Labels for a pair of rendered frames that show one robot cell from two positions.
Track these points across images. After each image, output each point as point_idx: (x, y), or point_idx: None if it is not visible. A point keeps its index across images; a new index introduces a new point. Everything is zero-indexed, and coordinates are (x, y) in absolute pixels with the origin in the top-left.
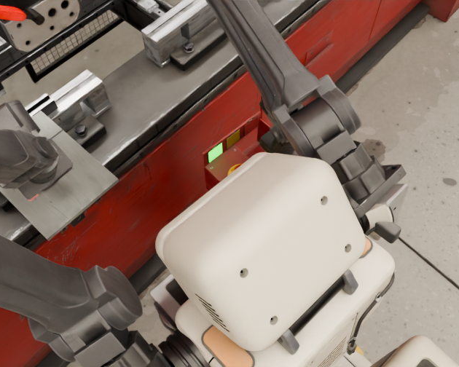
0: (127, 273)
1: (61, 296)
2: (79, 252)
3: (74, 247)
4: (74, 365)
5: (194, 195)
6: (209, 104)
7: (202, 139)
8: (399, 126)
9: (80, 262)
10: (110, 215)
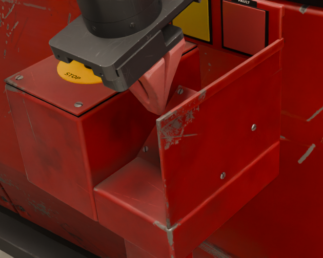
0: (102, 235)
1: None
2: (19, 39)
3: (12, 17)
4: None
5: (243, 249)
6: None
7: (282, 101)
8: None
9: (19, 63)
10: None
